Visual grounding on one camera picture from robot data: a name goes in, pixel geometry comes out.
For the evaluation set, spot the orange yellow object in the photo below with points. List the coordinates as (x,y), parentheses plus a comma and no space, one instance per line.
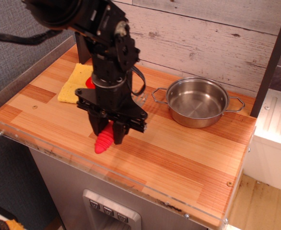
(14,225)

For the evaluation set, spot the red handled metal fork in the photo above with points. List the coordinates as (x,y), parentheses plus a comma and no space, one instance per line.
(106,138)

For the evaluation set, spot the dark post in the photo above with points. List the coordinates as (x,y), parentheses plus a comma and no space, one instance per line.
(83,52)
(263,89)

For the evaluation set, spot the yellow cloth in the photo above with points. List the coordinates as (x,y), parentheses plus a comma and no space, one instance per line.
(76,80)

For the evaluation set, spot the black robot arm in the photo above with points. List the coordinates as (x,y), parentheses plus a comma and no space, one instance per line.
(103,35)

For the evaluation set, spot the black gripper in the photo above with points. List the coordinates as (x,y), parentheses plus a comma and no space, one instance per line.
(115,104)

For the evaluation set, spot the grey cabinet with dispenser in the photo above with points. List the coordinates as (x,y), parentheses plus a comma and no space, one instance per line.
(86,202)

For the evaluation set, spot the small steel pot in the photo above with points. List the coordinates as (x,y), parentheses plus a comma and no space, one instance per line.
(197,102)

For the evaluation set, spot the dark left post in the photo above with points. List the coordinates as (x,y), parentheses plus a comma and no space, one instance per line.
(83,52)

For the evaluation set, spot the dark right post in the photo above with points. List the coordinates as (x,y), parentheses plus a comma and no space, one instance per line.
(263,89)

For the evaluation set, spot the red toy tomato half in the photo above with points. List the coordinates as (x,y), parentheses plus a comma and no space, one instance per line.
(89,83)

